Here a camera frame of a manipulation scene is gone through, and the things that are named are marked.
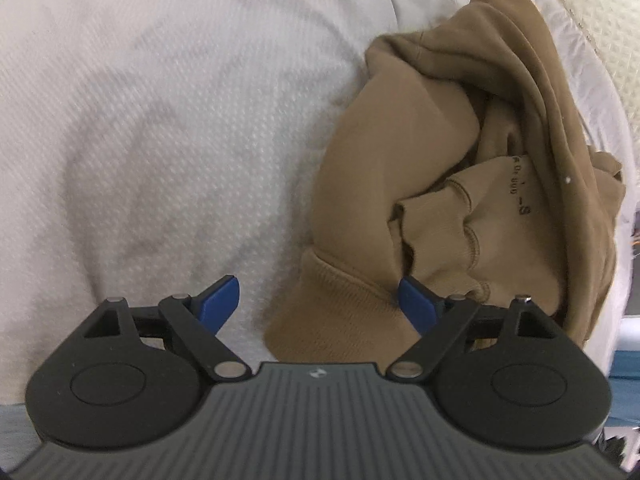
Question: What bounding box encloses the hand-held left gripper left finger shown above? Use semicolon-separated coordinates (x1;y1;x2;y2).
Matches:
80;275;248;381

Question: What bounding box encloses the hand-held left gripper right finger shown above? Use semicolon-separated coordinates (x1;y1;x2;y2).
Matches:
390;275;568;381

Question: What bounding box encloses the white textured blanket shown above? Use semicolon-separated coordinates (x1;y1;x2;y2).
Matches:
0;0;401;406

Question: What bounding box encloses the blue cloth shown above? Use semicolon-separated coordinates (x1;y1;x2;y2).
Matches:
607;350;640;423

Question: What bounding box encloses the cream quilted headboard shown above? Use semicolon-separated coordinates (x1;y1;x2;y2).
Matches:
547;0;640;126

